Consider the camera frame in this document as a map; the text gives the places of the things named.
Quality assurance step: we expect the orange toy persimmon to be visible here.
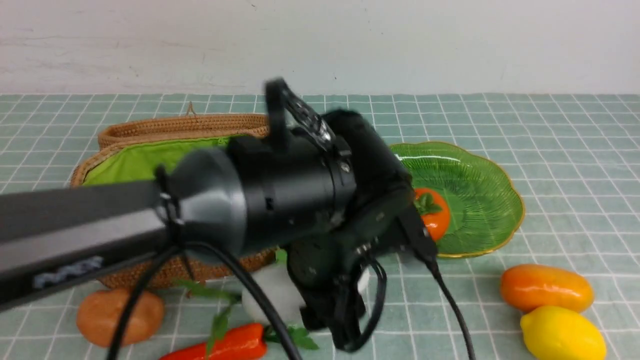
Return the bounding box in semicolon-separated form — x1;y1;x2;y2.
413;187;451;242

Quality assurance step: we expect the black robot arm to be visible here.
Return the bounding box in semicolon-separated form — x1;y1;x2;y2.
1;110;424;353

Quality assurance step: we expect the orange toy carrot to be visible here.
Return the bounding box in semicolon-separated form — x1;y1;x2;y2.
159;280;321;360

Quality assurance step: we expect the yellow toy lemon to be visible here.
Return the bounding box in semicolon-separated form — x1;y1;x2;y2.
519;305;607;360

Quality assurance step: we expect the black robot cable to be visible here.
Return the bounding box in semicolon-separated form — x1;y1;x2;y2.
105;77;476;360

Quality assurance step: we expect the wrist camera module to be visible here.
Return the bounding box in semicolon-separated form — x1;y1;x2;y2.
263;77;353;159

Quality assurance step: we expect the orange toy mango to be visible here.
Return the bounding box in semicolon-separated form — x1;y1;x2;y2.
499;263;595;313

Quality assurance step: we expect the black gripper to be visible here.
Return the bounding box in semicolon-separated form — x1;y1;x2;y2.
286;236;381;351

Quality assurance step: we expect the woven wicker basket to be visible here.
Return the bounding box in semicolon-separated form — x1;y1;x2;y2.
70;102;276;289

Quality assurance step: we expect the white toy radish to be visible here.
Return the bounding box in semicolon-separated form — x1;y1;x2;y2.
241;263;306;325

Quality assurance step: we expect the green glass leaf plate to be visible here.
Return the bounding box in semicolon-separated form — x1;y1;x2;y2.
390;141;526;259

